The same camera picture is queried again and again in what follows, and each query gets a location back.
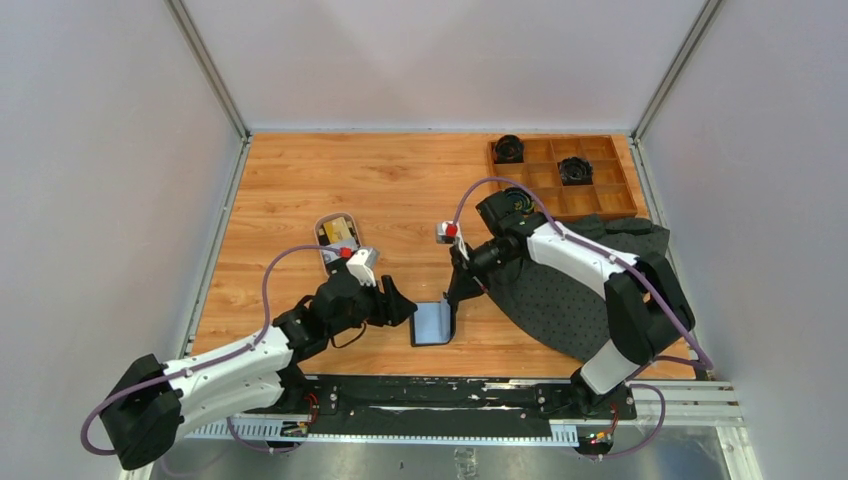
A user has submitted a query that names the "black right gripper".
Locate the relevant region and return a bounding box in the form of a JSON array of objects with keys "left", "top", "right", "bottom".
[{"left": 448, "top": 234, "right": 518, "bottom": 305}]

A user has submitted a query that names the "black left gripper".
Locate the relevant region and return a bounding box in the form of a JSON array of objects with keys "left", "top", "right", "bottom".
[{"left": 328, "top": 273, "right": 417, "bottom": 337}]

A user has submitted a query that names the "black card holder wallet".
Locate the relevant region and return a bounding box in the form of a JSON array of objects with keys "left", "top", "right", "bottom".
[{"left": 409, "top": 298, "right": 456, "bottom": 347}]

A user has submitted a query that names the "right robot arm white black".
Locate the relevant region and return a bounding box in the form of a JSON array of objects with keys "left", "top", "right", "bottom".
[{"left": 436, "top": 192, "right": 700, "bottom": 418}]

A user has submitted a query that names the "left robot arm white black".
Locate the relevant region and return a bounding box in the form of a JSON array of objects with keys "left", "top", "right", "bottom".
[{"left": 97, "top": 271, "right": 417, "bottom": 470}]

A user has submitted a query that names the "white credit card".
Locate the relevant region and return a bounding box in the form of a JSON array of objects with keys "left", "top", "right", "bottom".
[{"left": 321, "top": 244, "right": 347, "bottom": 265}]

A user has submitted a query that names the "pink oval card tray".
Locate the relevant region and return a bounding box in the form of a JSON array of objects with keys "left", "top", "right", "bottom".
[{"left": 314, "top": 212, "right": 362, "bottom": 275}]

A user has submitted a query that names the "dark grey dotted cloth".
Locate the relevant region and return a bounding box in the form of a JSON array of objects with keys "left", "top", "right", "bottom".
[{"left": 487, "top": 214, "right": 671, "bottom": 363}]

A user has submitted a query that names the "black rolled belt green pattern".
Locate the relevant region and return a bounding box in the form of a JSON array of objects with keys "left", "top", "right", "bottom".
[{"left": 503, "top": 187, "right": 536, "bottom": 215}]

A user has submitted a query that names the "black rolled belt top left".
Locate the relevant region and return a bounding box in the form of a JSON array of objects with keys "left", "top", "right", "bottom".
[{"left": 492, "top": 134, "right": 525, "bottom": 165}]

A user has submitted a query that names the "black rolled belt middle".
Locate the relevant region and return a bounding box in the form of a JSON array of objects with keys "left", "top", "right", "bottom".
[{"left": 558, "top": 156, "right": 594, "bottom": 186}]

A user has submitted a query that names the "wooden compartment tray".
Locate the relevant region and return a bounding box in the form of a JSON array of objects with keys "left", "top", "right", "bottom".
[{"left": 487, "top": 134, "right": 638, "bottom": 222}]

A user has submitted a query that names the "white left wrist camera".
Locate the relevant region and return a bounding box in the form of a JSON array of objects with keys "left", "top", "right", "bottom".
[{"left": 344, "top": 247, "right": 380, "bottom": 287}]

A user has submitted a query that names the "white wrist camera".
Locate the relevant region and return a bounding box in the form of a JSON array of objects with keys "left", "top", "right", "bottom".
[
  {"left": 344, "top": 247, "right": 380, "bottom": 287},
  {"left": 435, "top": 221, "right": 470, "bottom": 264}
]

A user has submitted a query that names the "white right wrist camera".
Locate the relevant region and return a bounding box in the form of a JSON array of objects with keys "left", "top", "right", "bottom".
[{"left": 435, "top": 221, "right": 470, "bottom": 264}]

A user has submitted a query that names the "aluminium frame rail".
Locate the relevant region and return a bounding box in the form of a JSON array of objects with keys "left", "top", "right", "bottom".
[{"left": 119, "top": 372, "right": 763, "bottom": 480}]

